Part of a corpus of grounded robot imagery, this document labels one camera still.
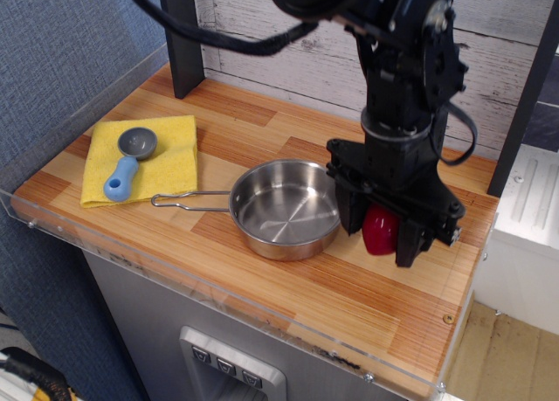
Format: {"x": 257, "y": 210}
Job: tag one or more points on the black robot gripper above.
{"x": 402, "y": 179}

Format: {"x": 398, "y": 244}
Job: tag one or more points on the red toy beet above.
{"x": 380, "y": 231}

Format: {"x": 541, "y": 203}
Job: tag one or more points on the small steel pot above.
{"x": 284, "y": 210}

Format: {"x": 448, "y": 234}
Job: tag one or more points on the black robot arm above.
{"x": 412, "y": 69}

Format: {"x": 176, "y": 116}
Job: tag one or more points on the clear acrylic guard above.
{"x": 367, "y": 316}

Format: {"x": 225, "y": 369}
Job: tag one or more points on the white ribbed appliance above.
{"x": 518, "y": 271}

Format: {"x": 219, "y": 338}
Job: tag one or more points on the silver dispenser panel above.
{"x": 219, "y": 371}

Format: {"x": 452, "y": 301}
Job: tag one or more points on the grey toy fridge cabinet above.
{"x": 150, "y": 315}

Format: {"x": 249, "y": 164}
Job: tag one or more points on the blue grey toy scoop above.
{"x": 136, "y": 144}

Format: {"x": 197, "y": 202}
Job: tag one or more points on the yellow black object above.
{"x": 22, "y": 382}

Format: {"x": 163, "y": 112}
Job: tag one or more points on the right black shelf post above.
{"x": 531, "y": 92}

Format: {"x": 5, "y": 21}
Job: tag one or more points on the black shelf post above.
{"x": 185, "y": 56}
{"x": 531, "y": 92}

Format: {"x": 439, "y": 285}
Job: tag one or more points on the left black shelf post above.
{"x": 185, "y": 56}

